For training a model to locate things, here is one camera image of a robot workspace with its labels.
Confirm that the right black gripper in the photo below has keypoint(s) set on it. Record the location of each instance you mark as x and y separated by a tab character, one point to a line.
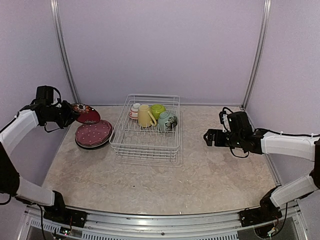
211	132

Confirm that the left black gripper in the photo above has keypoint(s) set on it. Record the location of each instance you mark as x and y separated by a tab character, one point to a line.
70	113

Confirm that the dark red black plate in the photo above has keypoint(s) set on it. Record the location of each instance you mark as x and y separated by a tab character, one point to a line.
87	114

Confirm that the pink polka dot plate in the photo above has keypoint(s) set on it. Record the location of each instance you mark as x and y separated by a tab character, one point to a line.
100	124

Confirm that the black rimmed striped plate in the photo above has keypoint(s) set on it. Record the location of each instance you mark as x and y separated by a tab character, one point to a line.
105	131

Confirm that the light blue floral bowl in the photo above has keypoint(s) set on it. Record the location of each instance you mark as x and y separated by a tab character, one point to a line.
167	121

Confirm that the lime green bowl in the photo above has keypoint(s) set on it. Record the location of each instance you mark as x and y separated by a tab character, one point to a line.
157	109

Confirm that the white red patterned bowl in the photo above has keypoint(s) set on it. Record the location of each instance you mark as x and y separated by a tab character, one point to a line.
133	112

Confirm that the pale yellow mug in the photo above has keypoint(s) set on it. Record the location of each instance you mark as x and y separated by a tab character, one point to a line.
145	116

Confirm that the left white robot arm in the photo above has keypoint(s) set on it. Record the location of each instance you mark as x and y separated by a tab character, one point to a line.
17	149

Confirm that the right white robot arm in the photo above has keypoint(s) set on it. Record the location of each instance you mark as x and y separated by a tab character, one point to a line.
265	142

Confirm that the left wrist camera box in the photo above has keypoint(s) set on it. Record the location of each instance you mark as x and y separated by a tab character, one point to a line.
45	95

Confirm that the white wire dish rack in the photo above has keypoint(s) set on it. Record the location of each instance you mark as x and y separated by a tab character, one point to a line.
134	141

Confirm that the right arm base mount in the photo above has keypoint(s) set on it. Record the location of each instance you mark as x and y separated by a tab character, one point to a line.
256	216

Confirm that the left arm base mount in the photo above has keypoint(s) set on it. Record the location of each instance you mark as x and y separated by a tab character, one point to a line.
65	215

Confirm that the left aluminium corner post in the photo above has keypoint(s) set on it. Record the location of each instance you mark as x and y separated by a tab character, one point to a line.
54	5

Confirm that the aluminium corner post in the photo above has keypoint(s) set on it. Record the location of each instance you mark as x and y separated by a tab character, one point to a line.
54	5
258	53

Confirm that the aluminium front rail frame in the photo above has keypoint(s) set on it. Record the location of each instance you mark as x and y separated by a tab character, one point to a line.
102	225

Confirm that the right aluminium corner post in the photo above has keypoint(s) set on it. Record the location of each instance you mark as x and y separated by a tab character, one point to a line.
258	53

